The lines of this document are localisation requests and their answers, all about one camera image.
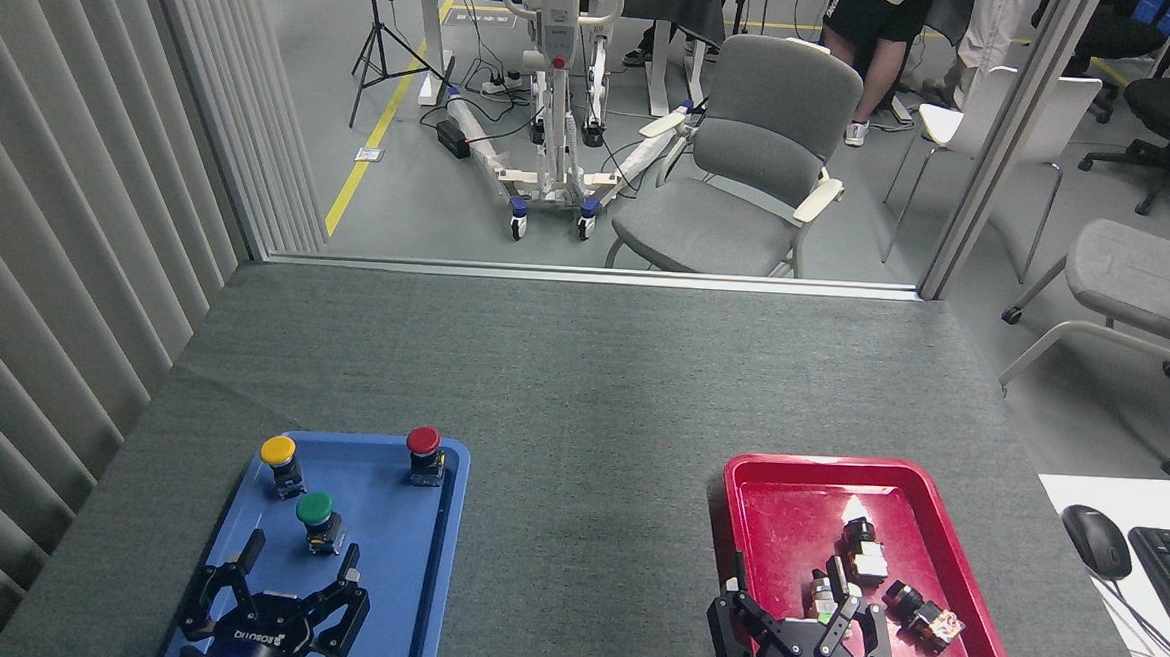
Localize green push button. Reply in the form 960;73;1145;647
293;491;347;557

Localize yellow push button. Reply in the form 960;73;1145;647
257;435;310;502

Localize red push button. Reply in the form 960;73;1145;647
403;425;448;489

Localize red plastic tray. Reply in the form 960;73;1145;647
713;450;1042;657

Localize blue plastic tray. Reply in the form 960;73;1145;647
159;423;472;657

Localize black computer mouse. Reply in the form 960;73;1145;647
1058;504;1136;582

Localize white desk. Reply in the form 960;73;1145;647
1028;472;1170;657

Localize grey armchair on castors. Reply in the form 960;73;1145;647
992;165;1170;478

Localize black power adapter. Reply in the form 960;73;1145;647
434;118;474;160

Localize grey armchair with cream armrests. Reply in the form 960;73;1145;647
603;27;867;282

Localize white plastic chair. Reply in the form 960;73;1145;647
879;59;1104;289

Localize black tripod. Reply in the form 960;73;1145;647
348;0;455;134

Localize white stand on wheels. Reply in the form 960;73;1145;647
439;0;705;251

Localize person in dark shorts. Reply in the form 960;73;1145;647
815;0;942;152

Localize person in pale trousers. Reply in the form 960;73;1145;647
922;0;1030;114

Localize silver switch with green block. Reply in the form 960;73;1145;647
807;569;842;625

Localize black knob white block switch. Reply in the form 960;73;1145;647
837;517;892;587

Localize black knob brown block switch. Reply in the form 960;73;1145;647
881;580;968;655

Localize silver frame post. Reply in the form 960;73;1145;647
919;0;1106;310

